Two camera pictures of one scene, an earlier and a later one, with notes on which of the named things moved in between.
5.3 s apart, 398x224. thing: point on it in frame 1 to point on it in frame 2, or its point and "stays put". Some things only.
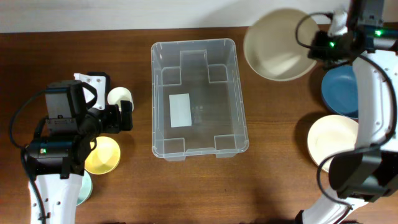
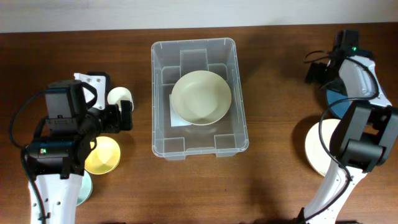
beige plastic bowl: x=271 y=48 to x=201 y=98
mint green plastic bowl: x=86 y=188 stays put
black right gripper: x=314 y=52 to x=314 y=73
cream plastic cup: x=115 y=94 stays put
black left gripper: x=114 y=125 stays put
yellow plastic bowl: x=104 y=158 stays put
